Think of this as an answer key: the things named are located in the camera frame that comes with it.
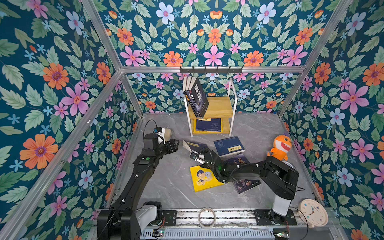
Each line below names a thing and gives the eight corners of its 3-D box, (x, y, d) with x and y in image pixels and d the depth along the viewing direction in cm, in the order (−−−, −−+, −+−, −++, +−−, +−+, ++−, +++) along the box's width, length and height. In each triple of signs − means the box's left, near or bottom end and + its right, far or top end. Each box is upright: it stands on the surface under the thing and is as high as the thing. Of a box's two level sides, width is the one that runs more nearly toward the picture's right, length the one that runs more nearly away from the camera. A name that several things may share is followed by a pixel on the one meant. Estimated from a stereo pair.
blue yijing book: (195, 135, 109) (195, 129, 103) (196, 124, 116) (195, 118, 111) (221, 135, 109) (221, 129, 103) (220, 124, 116) (220, 118, 110)
